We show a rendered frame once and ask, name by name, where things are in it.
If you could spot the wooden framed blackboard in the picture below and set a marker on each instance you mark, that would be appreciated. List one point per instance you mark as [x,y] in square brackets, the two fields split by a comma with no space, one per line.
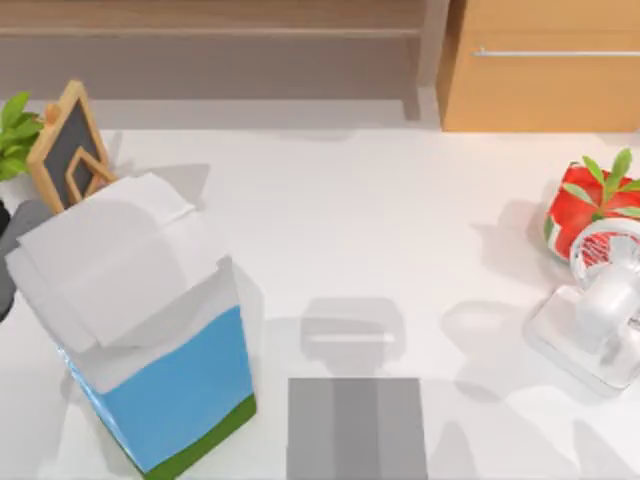
[70,145]

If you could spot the green leafy plant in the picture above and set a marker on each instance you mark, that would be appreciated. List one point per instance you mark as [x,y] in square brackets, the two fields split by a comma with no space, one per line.
[15,135]

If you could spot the grey striped square mat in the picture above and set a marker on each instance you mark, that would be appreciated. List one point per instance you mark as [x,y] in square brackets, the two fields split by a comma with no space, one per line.
[355,430]

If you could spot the white desk fan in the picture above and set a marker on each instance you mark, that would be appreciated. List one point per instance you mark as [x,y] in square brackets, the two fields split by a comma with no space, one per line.
[600,305]

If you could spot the open wooden shelf unit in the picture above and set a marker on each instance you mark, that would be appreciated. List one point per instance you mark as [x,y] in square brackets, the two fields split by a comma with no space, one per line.
[210,60]

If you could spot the red pot with green plant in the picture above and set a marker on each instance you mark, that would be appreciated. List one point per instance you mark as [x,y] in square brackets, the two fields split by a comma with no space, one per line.
[575,210]

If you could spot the white blue green carton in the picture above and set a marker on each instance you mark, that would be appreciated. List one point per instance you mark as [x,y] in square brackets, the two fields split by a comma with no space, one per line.
[165,370]

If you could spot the wooden cupboard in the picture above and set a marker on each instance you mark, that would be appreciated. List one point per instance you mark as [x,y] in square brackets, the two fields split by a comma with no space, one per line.
[540,95]

